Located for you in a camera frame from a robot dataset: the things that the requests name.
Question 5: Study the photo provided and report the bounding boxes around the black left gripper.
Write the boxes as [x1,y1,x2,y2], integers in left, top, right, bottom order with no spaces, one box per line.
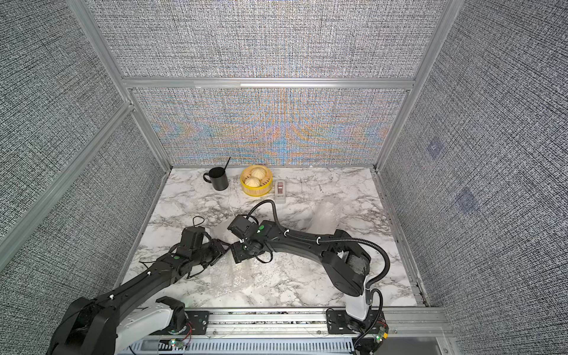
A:
[192,239,229,269]

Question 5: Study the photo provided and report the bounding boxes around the clear bubble wrap sheet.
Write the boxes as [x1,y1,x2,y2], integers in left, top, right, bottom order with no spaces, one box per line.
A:
[177,212,285,307]
[305,194,351,236]

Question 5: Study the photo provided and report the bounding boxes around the white ribbed slim vase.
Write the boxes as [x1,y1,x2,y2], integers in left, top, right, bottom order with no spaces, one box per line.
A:
[211,217,240,245]

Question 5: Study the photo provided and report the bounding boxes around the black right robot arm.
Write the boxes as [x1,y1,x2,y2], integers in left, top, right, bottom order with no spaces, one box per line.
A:
[227,216,373,328]

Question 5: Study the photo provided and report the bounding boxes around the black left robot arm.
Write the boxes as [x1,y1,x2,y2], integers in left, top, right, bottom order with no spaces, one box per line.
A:
[47,227,226,354]

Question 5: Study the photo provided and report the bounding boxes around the front bun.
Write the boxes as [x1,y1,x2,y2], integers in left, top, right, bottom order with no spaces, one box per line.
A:
[245,176,261,188]

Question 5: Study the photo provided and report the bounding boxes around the bun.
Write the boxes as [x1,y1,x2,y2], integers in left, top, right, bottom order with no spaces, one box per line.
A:
[245,176,261,188]
[251,167,267,180]

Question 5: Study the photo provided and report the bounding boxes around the yellow steamer basket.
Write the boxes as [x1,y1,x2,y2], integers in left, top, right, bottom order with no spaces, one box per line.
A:
[240,165,274,198]

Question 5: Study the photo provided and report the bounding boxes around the small clear box red contents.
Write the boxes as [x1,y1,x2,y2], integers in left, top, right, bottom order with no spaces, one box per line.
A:
[275,180,286,204]

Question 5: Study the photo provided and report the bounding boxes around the black cup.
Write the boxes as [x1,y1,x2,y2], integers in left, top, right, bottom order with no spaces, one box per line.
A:
[203,167,229,191]

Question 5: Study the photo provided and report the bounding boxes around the back bun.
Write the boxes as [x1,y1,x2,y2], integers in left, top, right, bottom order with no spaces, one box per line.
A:
[251,167,267,180]

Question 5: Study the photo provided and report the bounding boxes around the black stick in cup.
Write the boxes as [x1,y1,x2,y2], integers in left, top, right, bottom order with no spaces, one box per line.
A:
[223,156,232,171]

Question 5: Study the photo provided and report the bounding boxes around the thin black left cable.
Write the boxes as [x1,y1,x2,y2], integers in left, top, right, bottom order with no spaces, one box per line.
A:
[139,216,206,267]

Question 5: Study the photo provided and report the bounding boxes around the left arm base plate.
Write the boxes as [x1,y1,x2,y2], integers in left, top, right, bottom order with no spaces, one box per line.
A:
[152,311,211,336]

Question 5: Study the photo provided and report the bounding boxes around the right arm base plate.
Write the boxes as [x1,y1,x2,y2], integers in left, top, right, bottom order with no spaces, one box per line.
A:
[325,308,384,335]

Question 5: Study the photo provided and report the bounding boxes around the aluminium front rail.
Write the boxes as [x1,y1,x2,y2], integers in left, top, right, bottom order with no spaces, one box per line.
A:
[77,307,458,355]

